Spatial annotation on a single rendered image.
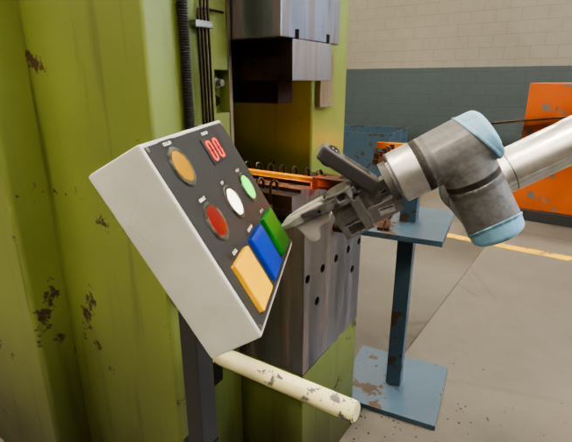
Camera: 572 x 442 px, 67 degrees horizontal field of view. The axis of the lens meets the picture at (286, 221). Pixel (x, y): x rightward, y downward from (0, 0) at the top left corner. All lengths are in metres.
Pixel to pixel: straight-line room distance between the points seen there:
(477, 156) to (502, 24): 8.13
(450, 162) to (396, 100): 8.58
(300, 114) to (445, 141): 0.84
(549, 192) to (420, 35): 5.22
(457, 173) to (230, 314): 0.41
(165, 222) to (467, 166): 0.46
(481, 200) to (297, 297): 0.61
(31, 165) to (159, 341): 0.57
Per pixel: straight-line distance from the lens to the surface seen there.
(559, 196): 4.70
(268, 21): 1.09
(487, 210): 0.76
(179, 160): 0.59
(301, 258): 1.14
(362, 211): 0.74
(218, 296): 0.56
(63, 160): 1.24
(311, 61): 1.18
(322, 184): 1.22
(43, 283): 1.40
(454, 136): 0.73
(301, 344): 1.26
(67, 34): 1.15
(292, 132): 1.52
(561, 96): 4.60
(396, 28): 9.39
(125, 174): 0.54
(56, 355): 1.50
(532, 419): 2.12
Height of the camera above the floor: 1.27
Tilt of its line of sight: 18 degrees down
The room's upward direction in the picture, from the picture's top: straight up
